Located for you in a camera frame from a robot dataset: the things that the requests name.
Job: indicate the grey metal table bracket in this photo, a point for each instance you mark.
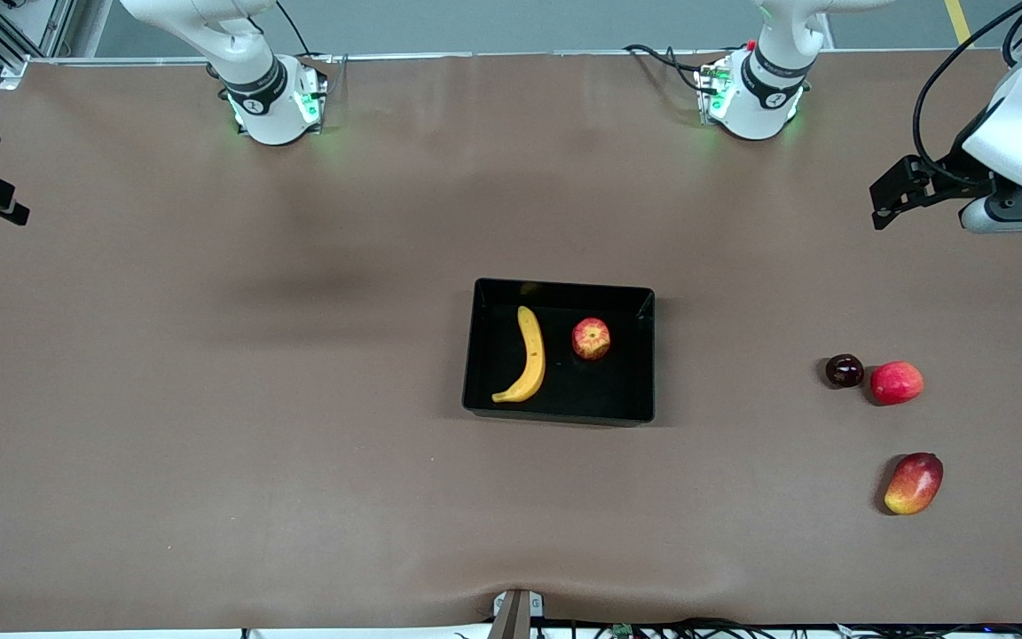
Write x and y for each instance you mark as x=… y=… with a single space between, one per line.
x=517 y=612

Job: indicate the brown table cover mat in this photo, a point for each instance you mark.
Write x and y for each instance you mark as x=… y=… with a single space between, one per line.
x=209 y=399

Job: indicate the yellow banana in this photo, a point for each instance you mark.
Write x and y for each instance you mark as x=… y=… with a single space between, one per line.
x=531 y=355

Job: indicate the red yellow mango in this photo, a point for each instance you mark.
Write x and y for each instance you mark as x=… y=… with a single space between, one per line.
x=914 y=484

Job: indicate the black rectangular plastic tray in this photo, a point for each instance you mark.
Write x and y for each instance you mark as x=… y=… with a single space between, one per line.
x=600 y=390

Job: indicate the dark purple plum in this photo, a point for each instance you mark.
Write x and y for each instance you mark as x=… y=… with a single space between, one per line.
x=845 y=370

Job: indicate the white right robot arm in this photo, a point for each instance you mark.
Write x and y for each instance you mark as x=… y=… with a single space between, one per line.
x=263 y=98

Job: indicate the small red yellow apple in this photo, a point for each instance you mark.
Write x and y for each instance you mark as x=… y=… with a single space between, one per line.
x=591 y=338

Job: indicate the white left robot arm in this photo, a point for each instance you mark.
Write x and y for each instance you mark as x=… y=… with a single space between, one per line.
x=759 y=98

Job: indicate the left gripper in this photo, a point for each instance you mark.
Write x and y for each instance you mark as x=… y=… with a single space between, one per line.
x=952 y=170

